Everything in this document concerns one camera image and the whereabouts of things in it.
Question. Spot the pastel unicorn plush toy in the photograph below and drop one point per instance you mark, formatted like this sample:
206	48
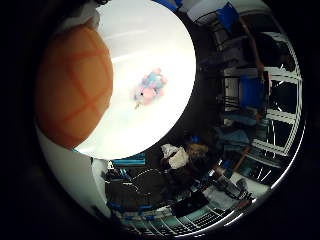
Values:
150	88

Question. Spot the seated person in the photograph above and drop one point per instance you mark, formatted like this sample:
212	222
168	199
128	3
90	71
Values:
180	156

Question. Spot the blue chair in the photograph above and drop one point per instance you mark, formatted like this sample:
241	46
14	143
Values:
228	15
251	91

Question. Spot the white metal shelving frame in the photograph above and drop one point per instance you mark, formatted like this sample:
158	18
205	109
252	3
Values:
283	113

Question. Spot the blue striped crate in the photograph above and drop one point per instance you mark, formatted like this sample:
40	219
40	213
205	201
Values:
130	161

